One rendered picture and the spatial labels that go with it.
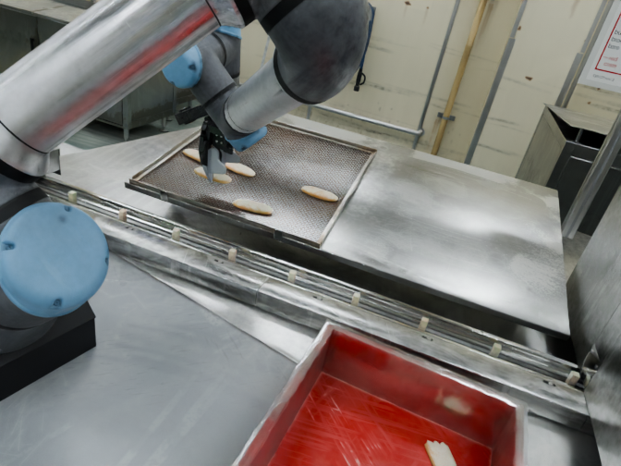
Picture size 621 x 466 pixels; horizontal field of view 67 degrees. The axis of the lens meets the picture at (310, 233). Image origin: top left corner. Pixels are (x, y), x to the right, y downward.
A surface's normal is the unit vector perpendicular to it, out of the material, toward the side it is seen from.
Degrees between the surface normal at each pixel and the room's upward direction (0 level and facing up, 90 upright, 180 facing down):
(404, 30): 90
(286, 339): 0
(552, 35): 90
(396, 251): 10
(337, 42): 107
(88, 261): 54
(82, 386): 0
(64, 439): 0
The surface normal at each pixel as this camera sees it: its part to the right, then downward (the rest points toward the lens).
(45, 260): 0.79, -0.20
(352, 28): 0.63, 0.50
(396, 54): -0.33, 0.40
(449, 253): 0.12, -0.77
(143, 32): 0.34, 0.50
